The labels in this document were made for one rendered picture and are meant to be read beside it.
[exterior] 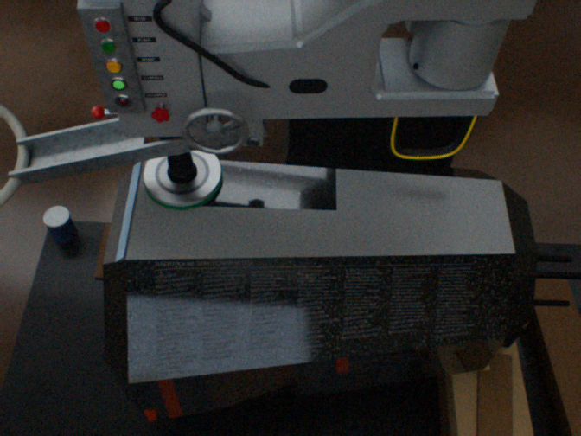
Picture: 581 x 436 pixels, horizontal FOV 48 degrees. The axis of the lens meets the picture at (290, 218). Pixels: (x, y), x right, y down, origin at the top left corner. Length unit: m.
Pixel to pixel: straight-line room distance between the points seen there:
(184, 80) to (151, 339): 0.73
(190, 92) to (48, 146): 0.58
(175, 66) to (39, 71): 2.18
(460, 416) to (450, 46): 1.26
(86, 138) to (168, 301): 0.49
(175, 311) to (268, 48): 0.76
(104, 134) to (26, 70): 1.77
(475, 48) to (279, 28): 0.41
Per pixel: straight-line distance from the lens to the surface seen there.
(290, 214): 1.79
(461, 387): 2.30
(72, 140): 1.88
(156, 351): 1.83
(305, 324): 1.78
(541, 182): 3.14
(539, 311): 2.64
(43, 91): 3.44
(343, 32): 1.36
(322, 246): 1.74
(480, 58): 1.49
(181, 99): 1.47
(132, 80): 1.42
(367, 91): 1.48
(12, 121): 1.99
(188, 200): 1.80
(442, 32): 1.44
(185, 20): 1.32
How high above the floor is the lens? 2.34
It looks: 57 degrees down
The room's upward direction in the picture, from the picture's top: 2 degrees clockwise
